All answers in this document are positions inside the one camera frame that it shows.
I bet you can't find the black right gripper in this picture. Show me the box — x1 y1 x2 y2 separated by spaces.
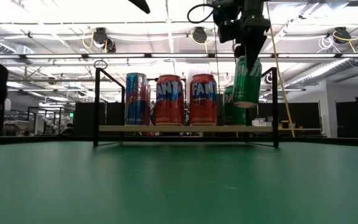
234 14 272 72

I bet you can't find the green soda can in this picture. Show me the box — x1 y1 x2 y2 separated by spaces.
231 55 263 109
223 85 247 126

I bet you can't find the red soda can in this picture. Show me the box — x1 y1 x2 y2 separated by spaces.
188 73 219 127
154 74 185 126

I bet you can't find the black ceiling-hung device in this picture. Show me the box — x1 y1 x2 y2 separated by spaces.
333 27 352 45
192 26 208 45
92 27 117 54

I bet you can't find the white box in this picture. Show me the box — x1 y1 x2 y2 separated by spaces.
252 117 272 128

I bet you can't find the black partition panel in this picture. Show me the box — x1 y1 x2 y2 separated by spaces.
255 101 322 129
73 101 126 137

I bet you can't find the wooden workbench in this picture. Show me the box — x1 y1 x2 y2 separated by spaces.
277 126 323 133

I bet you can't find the black cabinet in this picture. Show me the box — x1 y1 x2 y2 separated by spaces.
336 97 358 139

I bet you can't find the green table mat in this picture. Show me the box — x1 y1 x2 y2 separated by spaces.
0 141 358 224

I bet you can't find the yellow floor cable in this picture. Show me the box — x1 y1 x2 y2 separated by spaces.
265 0 296 138

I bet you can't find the black wire ring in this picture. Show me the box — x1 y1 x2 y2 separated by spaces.
93 59 109 70

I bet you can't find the black metal table frame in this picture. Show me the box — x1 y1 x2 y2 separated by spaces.
0 135 358 147

